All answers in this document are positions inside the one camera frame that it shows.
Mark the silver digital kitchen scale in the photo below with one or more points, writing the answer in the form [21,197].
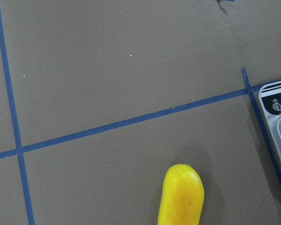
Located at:
[270,100]

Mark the yellow mango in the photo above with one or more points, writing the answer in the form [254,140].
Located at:
[182,197]

